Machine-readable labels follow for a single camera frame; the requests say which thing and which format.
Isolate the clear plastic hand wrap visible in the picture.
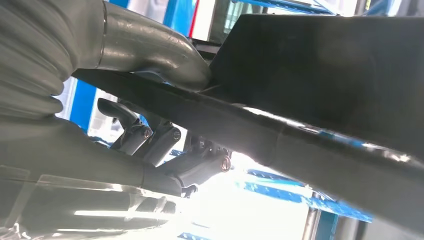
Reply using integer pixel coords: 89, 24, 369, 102
0, 164, 187, 240

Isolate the blue metal shelf rack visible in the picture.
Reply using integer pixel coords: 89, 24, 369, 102
177, 167, 375, 240
67, 0, 335, 158

